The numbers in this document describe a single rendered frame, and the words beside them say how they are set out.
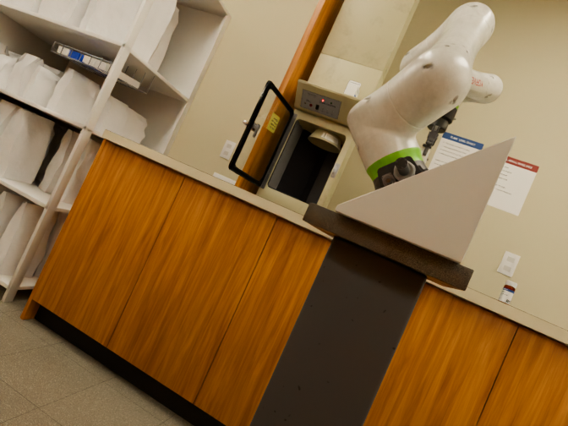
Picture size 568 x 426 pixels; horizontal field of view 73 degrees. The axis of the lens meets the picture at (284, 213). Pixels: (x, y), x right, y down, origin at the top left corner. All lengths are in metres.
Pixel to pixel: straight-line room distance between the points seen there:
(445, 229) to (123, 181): 1.44
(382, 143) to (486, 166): 0.23
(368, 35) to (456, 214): 1.42
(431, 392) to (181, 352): 0.93
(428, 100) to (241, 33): 2.03
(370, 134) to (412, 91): 0.13
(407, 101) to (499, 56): 1.68
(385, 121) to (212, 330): 1.07
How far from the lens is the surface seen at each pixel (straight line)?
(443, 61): 0.84
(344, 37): 2.03
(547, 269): 2.27
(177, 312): 1.65
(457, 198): 0.73
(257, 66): 2.58
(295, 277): 1.46
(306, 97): 1.83
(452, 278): 0.74
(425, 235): 0.71
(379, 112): 0.88
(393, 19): 2.06
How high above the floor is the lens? 0.87
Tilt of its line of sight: 2 degrees up
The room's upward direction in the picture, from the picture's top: 24 degrees clockwise
